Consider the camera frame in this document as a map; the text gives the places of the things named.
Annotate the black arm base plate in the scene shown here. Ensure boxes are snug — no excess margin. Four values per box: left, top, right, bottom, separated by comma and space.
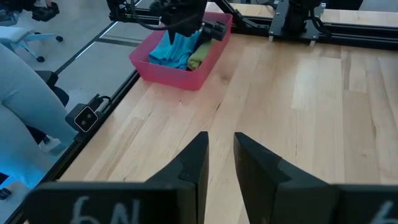
267, 0, 326, 40

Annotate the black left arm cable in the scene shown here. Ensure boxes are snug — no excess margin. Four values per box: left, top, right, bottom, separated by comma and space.
124, 0, 203, 32

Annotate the pink plastic basket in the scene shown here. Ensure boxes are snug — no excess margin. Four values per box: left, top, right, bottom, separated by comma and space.
129, 11, 234, 91

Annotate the white office chair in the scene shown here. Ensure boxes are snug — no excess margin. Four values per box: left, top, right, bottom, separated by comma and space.
0, 26, 64, 63

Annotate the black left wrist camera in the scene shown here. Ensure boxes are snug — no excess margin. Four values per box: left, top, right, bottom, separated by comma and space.
106, 0, 133, 23

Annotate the person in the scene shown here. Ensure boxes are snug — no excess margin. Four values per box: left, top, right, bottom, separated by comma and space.
0, 43, 78, 190

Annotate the blue microfiber towel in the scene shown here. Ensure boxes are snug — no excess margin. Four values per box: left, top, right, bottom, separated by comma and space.
148, 30, 202, 70

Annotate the small black box camera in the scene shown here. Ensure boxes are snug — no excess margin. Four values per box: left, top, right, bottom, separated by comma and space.
64, 94, 113, 134

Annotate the green microfiber towel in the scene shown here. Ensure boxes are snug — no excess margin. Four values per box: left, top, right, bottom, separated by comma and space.
187, 39, 217, 72

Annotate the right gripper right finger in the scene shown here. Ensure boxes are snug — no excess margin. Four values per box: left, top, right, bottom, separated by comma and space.
233, 131, 398, 224

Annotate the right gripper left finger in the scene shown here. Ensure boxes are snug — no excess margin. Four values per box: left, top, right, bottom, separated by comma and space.
23, 131, 210, 224

